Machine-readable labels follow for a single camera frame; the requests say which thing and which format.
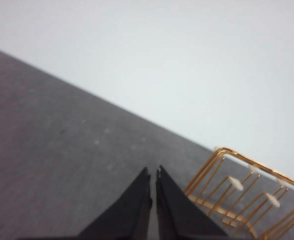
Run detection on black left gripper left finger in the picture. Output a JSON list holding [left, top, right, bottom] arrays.
[[78, 167, 153, 240]]

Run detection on gold wire cup rack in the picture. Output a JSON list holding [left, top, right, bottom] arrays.
[[185, 147, 294, 240]]

